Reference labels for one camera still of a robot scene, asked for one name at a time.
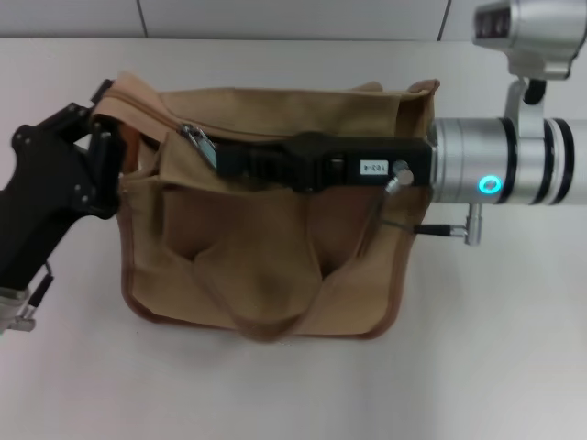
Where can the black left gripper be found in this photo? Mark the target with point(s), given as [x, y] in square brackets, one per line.
[41, 183]

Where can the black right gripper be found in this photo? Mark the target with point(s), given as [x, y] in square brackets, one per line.
[362, 160]

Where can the silver metal zipper pull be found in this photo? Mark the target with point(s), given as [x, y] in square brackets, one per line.
[201, 147]

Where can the khaki canvas food bag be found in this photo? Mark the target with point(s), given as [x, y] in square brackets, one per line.
[257, 256]

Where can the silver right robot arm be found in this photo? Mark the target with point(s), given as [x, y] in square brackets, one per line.
[463, 156]

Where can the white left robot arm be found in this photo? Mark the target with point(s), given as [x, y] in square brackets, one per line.
[11, 307]

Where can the silver right camera mount bracket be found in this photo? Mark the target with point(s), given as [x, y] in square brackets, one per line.
[527, 119]

